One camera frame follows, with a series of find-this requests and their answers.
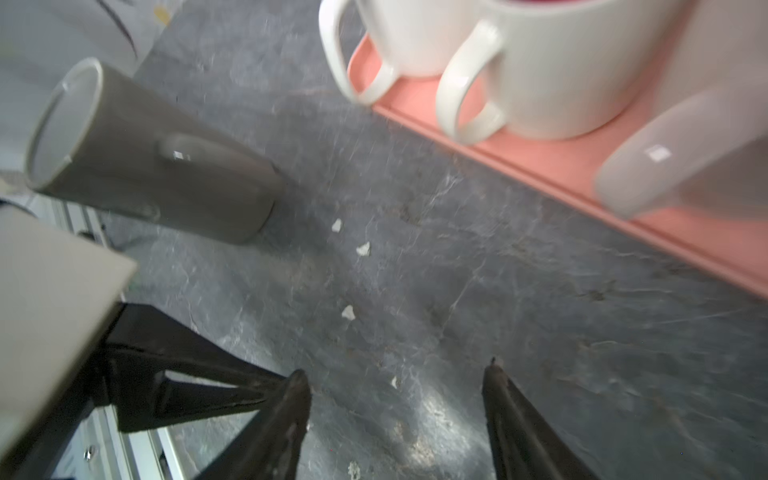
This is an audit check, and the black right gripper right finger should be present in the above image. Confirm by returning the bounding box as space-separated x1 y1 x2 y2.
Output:
482 362 597 479

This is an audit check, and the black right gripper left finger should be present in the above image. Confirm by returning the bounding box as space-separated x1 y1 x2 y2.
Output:
198 369 312 479

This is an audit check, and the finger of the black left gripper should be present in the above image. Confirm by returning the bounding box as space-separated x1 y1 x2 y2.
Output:
98 303 285 433

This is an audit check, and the pink mug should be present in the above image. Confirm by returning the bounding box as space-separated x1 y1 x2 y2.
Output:
594 1 767 220

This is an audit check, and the cream mug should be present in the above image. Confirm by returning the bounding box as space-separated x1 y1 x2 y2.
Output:
436 1 688 145

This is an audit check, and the white ribbed mug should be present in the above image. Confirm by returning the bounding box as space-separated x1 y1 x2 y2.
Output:
318 0 479 106

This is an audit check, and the light grey mug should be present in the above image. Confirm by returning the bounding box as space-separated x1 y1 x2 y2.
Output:
1 203 138 461

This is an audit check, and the dark grey mug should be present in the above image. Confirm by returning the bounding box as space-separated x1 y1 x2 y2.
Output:
24 58 284 244

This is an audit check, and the pink plastic tray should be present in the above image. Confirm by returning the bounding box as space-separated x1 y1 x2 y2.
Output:
346 32 768 300

